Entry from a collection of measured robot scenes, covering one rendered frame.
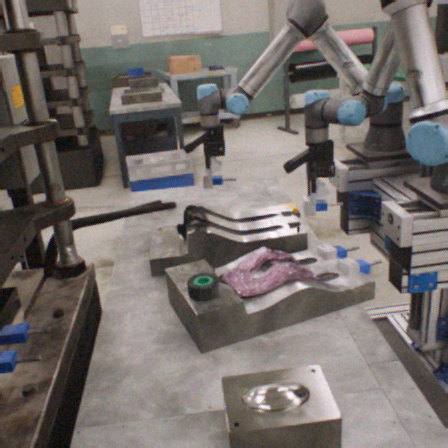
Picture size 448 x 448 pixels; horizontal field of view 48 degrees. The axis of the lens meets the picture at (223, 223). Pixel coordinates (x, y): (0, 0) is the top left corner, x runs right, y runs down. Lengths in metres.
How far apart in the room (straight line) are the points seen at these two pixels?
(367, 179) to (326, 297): 0.73
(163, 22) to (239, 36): 1.15
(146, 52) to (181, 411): 7.04
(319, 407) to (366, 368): 0.24
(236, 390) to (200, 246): 0.65
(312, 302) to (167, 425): 0.48
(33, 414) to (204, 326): 0.41
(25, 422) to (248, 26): 7.31
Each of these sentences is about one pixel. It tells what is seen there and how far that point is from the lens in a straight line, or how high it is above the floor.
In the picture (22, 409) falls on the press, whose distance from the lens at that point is 1.23.
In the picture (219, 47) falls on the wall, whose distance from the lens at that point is 7.97.
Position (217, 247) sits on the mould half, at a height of 0.87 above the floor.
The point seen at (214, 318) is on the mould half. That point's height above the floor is 0.89.
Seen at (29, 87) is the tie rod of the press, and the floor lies 1.39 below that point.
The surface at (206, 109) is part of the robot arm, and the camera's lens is 1.93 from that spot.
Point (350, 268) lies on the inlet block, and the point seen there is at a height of 0.88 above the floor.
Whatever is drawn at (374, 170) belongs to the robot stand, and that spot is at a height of 0.97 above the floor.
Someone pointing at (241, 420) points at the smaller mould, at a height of 0.87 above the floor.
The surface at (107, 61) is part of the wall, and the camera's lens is 7.85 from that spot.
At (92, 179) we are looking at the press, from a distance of 5.41.
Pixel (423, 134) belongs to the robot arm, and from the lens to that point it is 1.34.
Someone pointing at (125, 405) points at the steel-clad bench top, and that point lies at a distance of 1.13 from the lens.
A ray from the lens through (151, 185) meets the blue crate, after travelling 4.71.
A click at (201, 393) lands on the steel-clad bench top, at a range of 1.12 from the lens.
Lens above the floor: 1.53
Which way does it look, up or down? 22 degrees down
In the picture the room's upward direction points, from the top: 5 degrees counter-clockwise
